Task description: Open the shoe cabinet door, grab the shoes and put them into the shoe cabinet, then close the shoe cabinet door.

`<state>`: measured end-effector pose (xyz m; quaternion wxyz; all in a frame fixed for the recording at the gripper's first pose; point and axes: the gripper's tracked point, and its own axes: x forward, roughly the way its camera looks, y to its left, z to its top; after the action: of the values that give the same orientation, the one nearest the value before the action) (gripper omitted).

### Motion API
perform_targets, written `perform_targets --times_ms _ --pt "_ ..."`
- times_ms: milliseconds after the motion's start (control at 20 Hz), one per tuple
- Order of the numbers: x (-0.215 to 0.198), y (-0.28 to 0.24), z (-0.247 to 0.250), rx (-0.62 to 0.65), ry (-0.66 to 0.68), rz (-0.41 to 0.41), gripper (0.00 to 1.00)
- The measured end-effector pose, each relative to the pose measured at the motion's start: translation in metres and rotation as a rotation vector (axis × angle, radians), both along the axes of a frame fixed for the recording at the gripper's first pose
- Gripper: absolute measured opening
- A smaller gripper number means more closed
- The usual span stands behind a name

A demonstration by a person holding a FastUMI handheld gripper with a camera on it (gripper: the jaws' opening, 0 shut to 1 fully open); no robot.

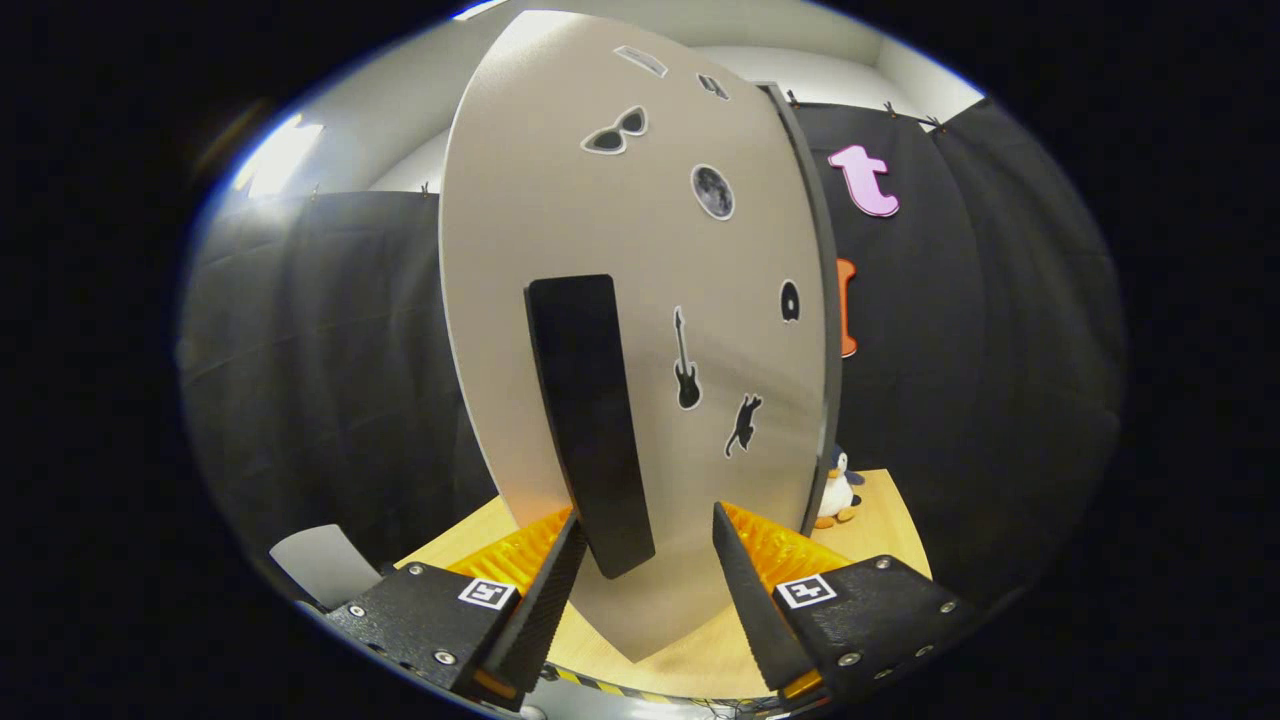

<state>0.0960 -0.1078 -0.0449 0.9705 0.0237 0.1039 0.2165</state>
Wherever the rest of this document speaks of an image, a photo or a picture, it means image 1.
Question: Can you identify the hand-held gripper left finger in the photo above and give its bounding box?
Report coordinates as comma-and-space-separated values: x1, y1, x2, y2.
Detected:
325, 508, 589, 713

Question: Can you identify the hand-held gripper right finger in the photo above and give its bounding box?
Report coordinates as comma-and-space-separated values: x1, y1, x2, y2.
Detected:
712, 500, 976, 706

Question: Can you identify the black door handle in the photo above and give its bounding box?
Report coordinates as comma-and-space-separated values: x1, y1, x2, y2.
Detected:
525, 274, 657, 581

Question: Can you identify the dark grey shoe cabinet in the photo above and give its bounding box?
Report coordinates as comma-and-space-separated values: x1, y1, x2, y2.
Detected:
760, 82, 844, 536

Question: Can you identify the beige shoe cabinet door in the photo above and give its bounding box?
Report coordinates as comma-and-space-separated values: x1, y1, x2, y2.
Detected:
438, 10, 829, 663

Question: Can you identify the yellow black striped tape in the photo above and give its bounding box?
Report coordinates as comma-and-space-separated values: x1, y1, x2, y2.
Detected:
540, 663, 691, 703

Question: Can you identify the penguin plush toy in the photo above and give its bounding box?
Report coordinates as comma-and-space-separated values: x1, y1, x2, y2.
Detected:
812, 445, 866, 531

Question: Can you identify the black backdrop cloth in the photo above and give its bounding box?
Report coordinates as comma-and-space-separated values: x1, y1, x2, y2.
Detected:
178, 95, 1129, 611

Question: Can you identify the ceiling light strip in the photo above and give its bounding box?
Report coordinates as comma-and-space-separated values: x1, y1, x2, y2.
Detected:
235, 112, 326, 199

